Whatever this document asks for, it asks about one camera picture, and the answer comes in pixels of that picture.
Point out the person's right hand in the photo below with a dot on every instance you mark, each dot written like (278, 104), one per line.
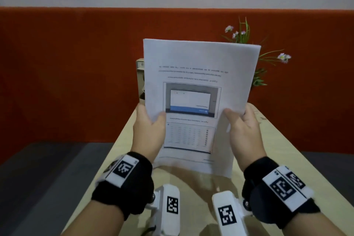
(246, 139)

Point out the person's left hand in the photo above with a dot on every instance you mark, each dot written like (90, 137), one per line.
(146, 139)

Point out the stack of white papers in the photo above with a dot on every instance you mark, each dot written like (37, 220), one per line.
(199, 58)

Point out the person's left forearm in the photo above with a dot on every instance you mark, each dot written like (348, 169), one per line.
(94, 222)

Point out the light wooden table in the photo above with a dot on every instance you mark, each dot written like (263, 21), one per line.
(276, 147)

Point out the black left wrist band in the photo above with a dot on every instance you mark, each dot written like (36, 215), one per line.
(132, 188)

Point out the black wrist band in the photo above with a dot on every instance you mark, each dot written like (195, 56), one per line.
(257, 200)
(132, 188)

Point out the small black cover book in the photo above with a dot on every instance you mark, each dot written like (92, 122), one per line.
(141, 81)

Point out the black right wrist band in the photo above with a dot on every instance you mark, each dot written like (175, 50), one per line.
(257, 200)

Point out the potted green plant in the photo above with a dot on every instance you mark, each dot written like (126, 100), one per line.
(283, 57)

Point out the orange fabric partition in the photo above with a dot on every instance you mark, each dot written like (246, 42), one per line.
(55, 78)

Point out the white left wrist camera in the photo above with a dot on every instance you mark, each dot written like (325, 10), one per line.
(171, 191)

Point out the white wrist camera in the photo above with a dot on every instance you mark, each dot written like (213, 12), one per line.
(224, 200)
(171, 191)

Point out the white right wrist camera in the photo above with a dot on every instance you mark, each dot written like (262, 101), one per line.
(224, 200)

